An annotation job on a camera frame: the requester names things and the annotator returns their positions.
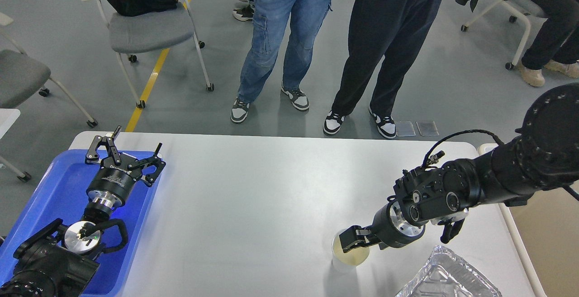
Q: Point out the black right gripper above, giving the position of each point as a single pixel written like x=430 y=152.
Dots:
x=389 y=229

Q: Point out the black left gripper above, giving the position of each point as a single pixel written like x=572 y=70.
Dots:
x=114 y=178

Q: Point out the white paper cup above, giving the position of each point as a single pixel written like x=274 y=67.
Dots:
x=347 y=262

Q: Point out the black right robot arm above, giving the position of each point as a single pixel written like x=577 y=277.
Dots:
x=544 y=156

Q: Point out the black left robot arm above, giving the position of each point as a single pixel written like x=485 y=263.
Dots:
x=78 y=233

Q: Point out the blue plastic tray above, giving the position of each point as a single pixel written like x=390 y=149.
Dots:
x=61 y=194

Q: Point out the aluminium foil tray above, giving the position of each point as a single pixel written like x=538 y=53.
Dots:
x=446 y=274

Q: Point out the grey chair with black jacket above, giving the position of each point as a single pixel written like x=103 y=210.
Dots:
x=148 y=32

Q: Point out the grey chair at left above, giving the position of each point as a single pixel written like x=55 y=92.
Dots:
x=21 y=76

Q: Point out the beige plastic bin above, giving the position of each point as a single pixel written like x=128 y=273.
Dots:
x=546 y=236

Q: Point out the person in black trousers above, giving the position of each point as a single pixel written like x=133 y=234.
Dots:
x=390 y=32

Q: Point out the white chair at right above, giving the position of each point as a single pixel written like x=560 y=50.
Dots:
x=519 y=9

